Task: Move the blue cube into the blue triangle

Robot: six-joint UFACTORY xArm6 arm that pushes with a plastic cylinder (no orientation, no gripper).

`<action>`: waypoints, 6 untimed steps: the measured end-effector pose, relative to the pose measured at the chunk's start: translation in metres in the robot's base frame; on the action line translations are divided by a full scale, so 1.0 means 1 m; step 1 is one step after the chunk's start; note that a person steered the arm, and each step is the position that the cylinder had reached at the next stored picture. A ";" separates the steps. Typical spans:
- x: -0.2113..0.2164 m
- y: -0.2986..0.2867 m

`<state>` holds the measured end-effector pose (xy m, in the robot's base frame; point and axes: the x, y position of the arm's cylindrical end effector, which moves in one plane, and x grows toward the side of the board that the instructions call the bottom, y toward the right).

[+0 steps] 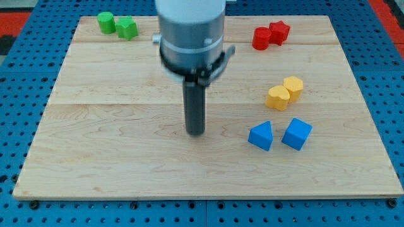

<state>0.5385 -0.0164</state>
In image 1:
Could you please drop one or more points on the yellow hexagon block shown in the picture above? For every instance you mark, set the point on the yellow hexagon block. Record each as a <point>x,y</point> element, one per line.
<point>294,86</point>

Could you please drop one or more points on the wooden board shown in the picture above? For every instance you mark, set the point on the wooden board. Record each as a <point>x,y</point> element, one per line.
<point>113,128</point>

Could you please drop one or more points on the red star block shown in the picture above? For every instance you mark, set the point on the red star block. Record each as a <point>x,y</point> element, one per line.
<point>279,32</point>

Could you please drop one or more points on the green star block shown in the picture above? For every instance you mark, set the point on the green star block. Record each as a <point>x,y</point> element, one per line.
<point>126,28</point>

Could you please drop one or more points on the blue cube block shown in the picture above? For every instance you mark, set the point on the blue cube block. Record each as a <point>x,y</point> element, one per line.
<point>296,134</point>

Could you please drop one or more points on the red cylinder block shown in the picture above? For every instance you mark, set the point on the red cylinder block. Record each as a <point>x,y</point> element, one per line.
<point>261,38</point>

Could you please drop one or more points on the yellow heart block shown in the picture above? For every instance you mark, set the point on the yellow heart block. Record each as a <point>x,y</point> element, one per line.
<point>277,98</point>

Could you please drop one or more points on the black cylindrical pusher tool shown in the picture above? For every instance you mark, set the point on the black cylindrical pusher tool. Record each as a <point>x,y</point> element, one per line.
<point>194,108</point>

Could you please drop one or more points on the green cylinder block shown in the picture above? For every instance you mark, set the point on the green cylinder block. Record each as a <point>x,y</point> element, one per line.
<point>106,22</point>

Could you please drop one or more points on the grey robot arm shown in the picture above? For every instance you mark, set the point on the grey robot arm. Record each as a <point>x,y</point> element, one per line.
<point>191,39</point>

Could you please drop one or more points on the blue triangle block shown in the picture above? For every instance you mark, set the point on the blue triangle block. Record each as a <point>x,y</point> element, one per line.
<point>261,136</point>

